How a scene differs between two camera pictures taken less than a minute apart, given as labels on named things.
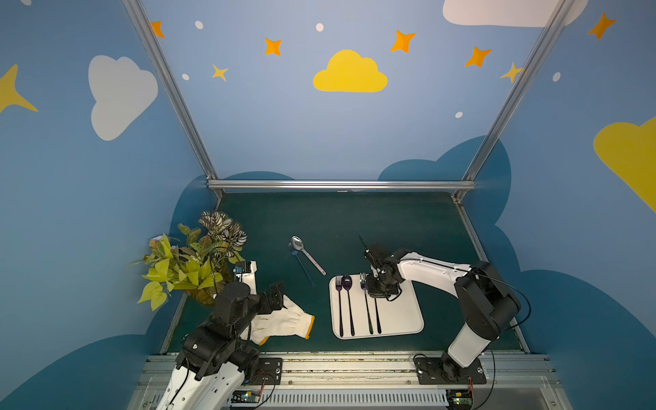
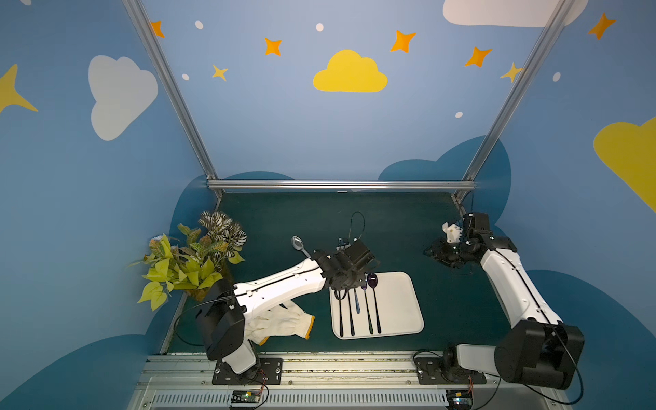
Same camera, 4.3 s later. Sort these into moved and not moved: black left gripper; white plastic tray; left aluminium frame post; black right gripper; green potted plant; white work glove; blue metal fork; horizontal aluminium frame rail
Moved: black left gripper; black right gripper; blue metal fork
Not moved: white plastic tray; horizontal aluminium frame rail; green potted plant; white work glove; left aluminium frame post
